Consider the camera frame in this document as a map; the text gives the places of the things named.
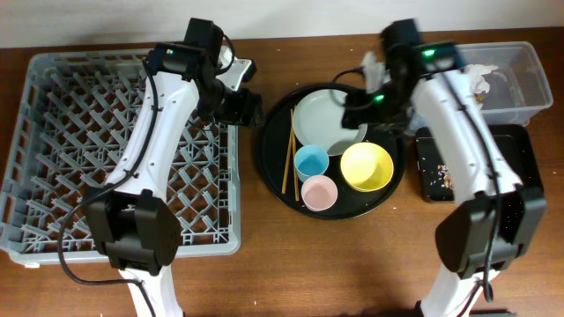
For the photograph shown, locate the brown food scraps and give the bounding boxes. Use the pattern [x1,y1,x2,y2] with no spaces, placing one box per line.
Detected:
[437,165,454,190]

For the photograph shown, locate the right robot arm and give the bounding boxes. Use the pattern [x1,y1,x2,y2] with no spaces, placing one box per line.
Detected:
[341,18,546,316]

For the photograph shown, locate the grey dishwasher rack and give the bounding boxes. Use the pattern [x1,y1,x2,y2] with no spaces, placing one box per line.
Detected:
[1,49,241,268]

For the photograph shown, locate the yellow bowl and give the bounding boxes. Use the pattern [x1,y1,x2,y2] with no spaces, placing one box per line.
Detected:
[339,142,395,193]

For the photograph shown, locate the light blue cup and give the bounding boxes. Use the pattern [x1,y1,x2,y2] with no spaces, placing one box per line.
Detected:
[294,144,330,182]

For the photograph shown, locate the clear plastic bin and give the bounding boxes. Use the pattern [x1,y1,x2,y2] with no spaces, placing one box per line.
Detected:
[457,41,553,126]

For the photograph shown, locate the white napkin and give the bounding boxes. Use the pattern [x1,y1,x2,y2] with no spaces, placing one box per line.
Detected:
[464,64,499,94]

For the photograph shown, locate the round black tray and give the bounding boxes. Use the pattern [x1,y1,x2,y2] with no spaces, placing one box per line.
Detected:
[255,83,405,220]

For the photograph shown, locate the grey round plate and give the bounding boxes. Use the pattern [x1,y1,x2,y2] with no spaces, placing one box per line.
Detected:
[293,89,367,156]

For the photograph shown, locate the left wooden chopstick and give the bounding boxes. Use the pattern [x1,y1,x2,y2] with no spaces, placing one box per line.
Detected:
[281,109,294,195]

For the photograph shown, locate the pink cup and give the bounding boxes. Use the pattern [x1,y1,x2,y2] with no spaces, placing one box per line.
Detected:
[301,175,338,212]

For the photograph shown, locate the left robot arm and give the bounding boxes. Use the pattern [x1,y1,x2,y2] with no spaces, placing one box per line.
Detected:
[81,18,264,316]

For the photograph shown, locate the black rectangular tray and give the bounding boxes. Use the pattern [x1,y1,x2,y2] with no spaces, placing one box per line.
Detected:
[415,124,544,203]

